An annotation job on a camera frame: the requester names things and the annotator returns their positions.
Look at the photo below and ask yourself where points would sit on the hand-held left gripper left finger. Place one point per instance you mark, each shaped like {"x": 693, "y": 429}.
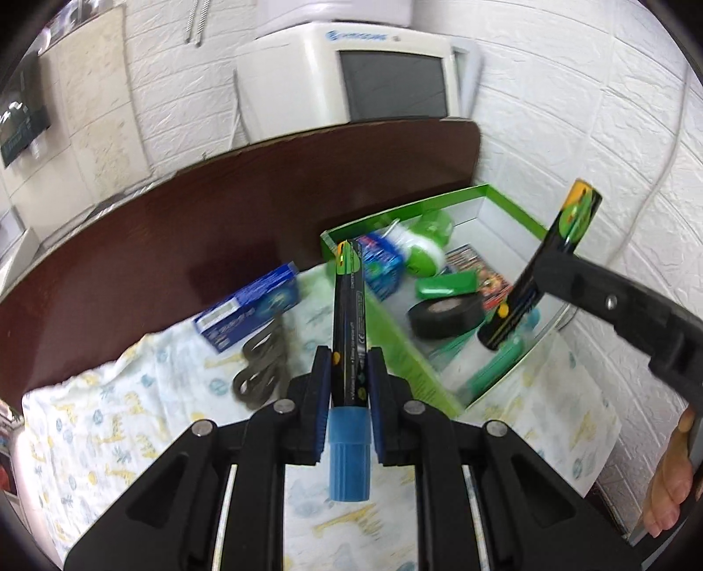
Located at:
{"x": 322, "y": 409}

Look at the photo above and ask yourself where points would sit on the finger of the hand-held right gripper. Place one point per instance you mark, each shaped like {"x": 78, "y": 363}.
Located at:
{"x": 582, "y": 285}

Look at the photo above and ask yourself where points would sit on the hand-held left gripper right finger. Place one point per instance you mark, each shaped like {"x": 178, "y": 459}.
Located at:
{"x": 379, "y": 409}

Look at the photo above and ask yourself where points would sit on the green cardboard box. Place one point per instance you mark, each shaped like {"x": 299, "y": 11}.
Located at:
{"x": 406, "y": 351}

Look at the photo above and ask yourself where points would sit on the white cap marker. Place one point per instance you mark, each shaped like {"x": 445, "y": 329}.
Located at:
{"x": 571, "y": 219}

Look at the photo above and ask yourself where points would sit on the blue cap marker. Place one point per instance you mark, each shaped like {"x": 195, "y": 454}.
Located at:
{"x": 349, "y": 329}

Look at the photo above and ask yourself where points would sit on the red card pack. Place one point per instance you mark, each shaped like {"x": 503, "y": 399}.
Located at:
{"x": 483, "y": 277}

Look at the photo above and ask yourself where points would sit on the black tape roll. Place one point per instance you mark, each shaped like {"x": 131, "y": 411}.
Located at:
{"x": 445, "y": 317}

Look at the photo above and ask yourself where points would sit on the small green box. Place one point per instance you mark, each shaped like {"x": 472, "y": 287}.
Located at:
{"x": 446, "y": 285}

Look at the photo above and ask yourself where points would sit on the blue packet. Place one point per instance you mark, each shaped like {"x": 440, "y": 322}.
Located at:
{"x": 381, "y": 266}

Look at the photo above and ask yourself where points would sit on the green white correction tape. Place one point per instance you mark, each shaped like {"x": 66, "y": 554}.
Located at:
{"x": 425, "y": 250}

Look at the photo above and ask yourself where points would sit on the person's right hand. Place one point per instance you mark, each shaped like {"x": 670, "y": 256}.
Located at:
{"x": 673, "y": 483}

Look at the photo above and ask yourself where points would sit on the green flat packet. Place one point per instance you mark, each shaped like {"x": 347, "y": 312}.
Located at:
{"x": 494, "y": 369}

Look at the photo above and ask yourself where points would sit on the blue carton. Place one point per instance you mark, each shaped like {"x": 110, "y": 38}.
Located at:
{"x": 247, "y": 307}

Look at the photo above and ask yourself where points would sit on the giraffe print cloth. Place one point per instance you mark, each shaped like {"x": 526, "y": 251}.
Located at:
{"x": 137, "y": 428}

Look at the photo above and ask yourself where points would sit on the white panel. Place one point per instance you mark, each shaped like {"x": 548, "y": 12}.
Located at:
{"x": 471, "y": 77}

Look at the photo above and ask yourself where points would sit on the white CRT monitor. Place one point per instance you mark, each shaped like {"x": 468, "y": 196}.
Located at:
{"x": 307, "y": 82}

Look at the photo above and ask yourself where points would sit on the dark wall object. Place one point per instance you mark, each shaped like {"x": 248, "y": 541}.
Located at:
{"x": 25, "y": 118}

